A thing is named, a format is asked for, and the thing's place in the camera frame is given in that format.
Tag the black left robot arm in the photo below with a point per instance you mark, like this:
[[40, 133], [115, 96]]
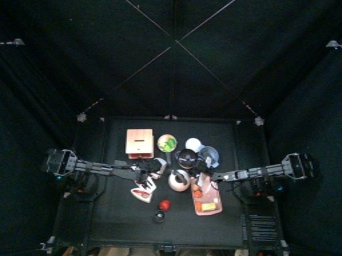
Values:
[[101, 168]]

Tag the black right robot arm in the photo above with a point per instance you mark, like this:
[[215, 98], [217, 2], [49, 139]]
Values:
[[261, 172]]

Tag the light wooden knife holder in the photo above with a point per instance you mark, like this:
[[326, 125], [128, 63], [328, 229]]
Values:
[[139, 143]]

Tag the orange toy carrot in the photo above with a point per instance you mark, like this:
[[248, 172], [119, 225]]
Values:
[[196, 193]]

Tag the grey blue bowl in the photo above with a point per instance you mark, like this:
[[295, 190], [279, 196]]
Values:
[[211, 156]]

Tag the black toy pot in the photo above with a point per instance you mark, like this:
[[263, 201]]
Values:
[[187, 158]]

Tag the red toy tomato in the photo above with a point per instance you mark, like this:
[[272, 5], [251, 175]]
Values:
[[164, 205]]

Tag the pale yellow toy block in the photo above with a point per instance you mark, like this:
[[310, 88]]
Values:
[[208, 207]]

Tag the white ball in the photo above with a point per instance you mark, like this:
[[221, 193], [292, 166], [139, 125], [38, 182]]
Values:
[[193, 144]]

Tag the green yellow toy spoon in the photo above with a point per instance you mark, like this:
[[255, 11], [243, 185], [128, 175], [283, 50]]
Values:
[[167, 143]]

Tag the black panel with white print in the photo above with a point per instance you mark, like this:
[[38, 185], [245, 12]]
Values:
[[261, 228]]

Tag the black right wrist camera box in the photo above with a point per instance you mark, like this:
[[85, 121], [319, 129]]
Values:
[[200, 165]]

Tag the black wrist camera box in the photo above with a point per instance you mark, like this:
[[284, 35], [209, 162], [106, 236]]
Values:
[[160, 165], [200, 165]]

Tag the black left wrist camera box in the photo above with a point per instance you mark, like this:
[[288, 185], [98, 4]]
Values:
[[160, 165]]

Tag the metal frame corner bracket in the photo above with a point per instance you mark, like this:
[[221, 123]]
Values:
[[14, 42], [332, 44], [259, 121], [81, 117]]

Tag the grey vertical frame pole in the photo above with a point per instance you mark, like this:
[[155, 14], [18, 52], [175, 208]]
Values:
[[172, 83]]

